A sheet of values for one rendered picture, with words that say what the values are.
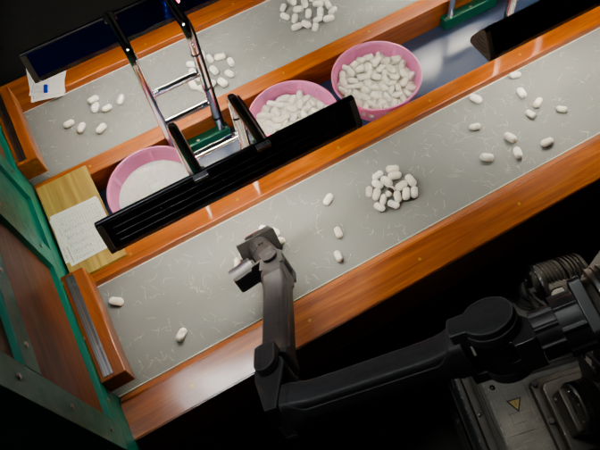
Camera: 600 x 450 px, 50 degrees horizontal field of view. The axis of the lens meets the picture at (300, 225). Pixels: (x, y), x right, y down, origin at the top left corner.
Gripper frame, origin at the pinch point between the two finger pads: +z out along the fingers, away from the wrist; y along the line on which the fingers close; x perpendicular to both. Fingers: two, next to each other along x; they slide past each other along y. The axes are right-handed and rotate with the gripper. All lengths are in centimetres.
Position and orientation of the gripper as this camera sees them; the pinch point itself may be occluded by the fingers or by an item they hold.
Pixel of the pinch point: (251, 237)
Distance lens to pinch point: 167.3
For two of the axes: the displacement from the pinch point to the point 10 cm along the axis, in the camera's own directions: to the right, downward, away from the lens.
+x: 3.9, 8.5, 3.6
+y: -8.7, 4.7, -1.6
